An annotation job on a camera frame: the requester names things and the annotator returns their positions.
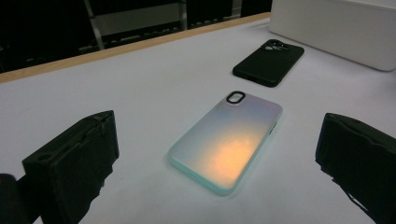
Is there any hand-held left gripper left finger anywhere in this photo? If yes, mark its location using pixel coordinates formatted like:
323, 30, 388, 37
21, 109, 120, 224

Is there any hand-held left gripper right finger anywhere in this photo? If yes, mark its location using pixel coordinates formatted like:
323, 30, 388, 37
315, 112, 396, 224

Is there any white rectangular container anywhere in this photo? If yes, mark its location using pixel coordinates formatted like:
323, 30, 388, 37
268, 0, 396, 73

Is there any black phone case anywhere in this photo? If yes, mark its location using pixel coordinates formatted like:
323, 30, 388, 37
232, 38, 305, 89

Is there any iridescent translucent phone case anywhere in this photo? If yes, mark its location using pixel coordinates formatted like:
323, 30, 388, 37
167, 91, 284, 197

